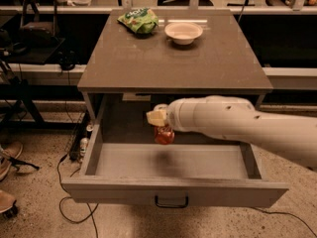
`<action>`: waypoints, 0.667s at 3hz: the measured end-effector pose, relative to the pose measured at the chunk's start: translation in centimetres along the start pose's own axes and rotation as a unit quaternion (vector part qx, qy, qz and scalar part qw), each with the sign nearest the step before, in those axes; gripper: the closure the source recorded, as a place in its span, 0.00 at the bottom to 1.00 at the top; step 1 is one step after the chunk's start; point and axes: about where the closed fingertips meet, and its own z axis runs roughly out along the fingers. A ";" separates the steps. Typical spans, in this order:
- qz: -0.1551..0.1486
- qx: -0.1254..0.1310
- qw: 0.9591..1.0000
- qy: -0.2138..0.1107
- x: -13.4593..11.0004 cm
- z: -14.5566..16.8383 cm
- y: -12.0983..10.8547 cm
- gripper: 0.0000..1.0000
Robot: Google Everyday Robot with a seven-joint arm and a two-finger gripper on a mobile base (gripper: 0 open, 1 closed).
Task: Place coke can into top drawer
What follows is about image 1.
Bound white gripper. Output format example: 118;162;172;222
147;98;198;132

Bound red coke can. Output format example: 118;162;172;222
155;126;174;145

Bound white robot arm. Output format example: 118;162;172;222
147;95;317;170

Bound open grey top drawer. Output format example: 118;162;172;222
60;94;289;209

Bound white label under tabletop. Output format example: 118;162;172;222
122;93;151;101

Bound grey cabinet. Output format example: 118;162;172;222
76;8;274;127

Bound white bowl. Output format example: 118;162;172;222
164;22;203;46

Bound green chip bag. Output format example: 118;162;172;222
117;7;159;34

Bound black power strip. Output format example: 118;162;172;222
66;112;90;161

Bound black headphones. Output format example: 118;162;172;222
58;51;77;71

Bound black bag on shelf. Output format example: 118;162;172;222
19;0;58;48

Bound brown shoe upper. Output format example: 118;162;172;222
0;142;23;180

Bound brown shoe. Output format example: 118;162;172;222
0;142;23;180
0;190;18;218

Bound brown shoe lower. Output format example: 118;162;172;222
0;190;18;218

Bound black drawer handle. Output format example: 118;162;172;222
155;195;189;209

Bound black cable on floor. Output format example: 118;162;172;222
56;152;100;238

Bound black cable right floor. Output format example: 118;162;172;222
251;206;317;238

